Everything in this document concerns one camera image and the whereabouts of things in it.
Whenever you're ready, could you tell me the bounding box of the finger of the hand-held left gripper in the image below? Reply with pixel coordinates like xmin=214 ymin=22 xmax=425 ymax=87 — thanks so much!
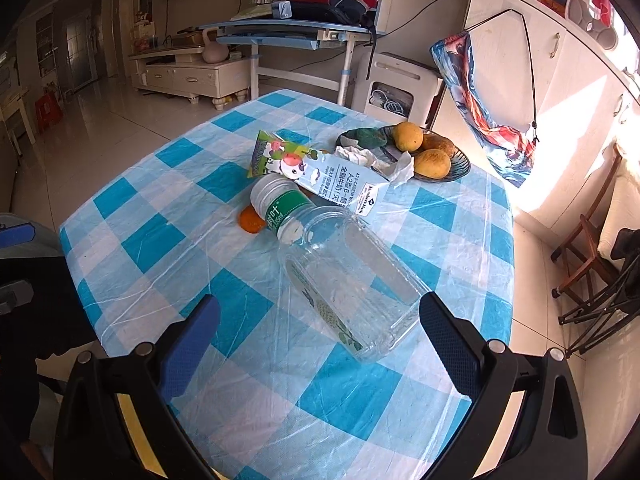
xmin=0 ymin=281 xmax=32 ymax=313
xmin=0 ymin=224 xmax=35 ymax=246

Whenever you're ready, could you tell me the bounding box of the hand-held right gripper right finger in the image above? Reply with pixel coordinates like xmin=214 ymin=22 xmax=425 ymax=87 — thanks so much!
xmin=419 ymin=291 xmax=587 ymax=480

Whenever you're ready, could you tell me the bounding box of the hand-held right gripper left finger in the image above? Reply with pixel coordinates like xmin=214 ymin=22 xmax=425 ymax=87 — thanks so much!
xmin=52 ymin=294 xmax=222 ymax=480

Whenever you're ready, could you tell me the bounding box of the yellow plastic basin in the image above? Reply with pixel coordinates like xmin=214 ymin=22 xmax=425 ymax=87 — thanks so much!
xmin=117 ymin=394 xmax=236 ymax=480

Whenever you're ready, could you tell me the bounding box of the clear plastic bottle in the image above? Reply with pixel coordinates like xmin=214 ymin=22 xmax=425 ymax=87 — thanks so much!
xmin=250 ymin=174 xmax=435 ymax=363

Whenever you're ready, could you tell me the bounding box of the small orange peel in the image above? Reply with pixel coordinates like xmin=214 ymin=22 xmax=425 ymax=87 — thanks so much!
xmin=237 ymin=204 xmax=267 ymax=234

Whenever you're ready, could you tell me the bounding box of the dark fruit plate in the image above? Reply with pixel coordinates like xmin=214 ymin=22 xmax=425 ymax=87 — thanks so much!
xmin=335 ymin=125 xmax=472 ymax=184

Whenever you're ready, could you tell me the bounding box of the white tissue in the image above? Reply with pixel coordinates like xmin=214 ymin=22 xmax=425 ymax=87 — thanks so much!
xmin=334 ymin=145 xmax=417 ymax=190

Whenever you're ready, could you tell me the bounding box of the milk carton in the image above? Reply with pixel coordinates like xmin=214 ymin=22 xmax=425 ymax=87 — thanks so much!
xmin=246 ymin=129 xmax=387 ymax=219

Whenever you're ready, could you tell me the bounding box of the green wrapper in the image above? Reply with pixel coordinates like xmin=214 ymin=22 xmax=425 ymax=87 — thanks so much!
xmin=344 ymin=126 xmax=397 ymax=150

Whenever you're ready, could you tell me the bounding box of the blue checkered plastic tablecloth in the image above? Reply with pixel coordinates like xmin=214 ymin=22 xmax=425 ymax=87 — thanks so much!
xmin=59 ymin=89 xmax=516 ymax=480

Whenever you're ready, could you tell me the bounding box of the red plastic stool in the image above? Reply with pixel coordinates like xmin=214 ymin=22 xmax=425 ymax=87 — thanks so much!
xmin=34 ymin=94 xmax=63 ymax=133

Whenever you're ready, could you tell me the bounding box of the black folding chair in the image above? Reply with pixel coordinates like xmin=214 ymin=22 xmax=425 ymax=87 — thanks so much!
xmin=557 ymin=227 xmax=640 ymax=358

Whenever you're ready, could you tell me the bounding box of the yellow mango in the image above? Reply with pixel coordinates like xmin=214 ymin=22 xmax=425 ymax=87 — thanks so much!
xmin=391 ymin=121 xmax=425 ymax=153
xmin=414 ymin=149 xmax=452 ymax=180

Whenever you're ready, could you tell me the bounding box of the glass display cabinet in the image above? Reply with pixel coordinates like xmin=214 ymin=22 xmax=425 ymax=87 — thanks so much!
xmin=35 ymin=7 xmax=56 ymax=83

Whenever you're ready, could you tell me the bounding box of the glass door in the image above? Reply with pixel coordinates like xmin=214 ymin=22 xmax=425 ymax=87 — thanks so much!
xmin=62 ymin=10 xmax=99 ymax=92

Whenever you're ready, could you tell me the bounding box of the brownish mango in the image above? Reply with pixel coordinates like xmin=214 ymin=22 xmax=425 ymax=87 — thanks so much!
xmin=422 ymin=135 xmax=457 ymax=158

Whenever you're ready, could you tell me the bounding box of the white cushion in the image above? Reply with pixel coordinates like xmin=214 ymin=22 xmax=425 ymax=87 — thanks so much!
xmin=597 ymin=160 xmax=640 ymax=261

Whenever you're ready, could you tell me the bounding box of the cream television cabinet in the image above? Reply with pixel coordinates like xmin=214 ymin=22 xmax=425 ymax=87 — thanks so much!
xmin=129 ymin=45 xmax=251 ymax=108

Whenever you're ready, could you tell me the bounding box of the colourful toy box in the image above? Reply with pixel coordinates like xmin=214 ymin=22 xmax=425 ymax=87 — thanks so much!
xmin=131 ymin=10 xmax=160 ymax=53

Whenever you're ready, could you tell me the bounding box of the colourful printed bag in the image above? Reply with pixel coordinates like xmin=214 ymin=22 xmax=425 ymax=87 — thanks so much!
xmin=430 ymin=7 xmax=543 ymax=188

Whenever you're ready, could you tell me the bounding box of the brown box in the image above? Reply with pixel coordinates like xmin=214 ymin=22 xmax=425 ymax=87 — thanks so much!
xmin=170 ymin=30 xmax=207 ymax=50

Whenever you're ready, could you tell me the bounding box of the white cabinet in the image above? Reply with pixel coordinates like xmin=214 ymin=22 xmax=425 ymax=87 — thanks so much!
xmin=462 ymin=0 xmax=640 ymax=241

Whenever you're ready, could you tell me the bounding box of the pink kettlebell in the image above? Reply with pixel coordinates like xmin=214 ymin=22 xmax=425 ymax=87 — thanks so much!
xmin=201 ymin=27 xmax=230 ymax=65

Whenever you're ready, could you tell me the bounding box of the white plastic stool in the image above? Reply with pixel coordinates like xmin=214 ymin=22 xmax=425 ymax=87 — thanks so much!
xmin=361 ymin=51 xmax=446 ymax=128

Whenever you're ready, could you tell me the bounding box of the blue study desk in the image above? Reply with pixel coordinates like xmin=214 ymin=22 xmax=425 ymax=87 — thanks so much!
xmin=196 ymin=19 xmax=386 ymax=106

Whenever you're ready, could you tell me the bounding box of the white portable stereo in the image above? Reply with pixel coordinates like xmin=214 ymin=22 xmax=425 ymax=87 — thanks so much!
xmin=565 ymin=0 xmax=621 ymax=51

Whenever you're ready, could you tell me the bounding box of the black power cable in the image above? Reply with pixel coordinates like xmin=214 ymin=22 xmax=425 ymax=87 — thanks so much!
xmin=380 ymin=0 xmax=468 ymax=36

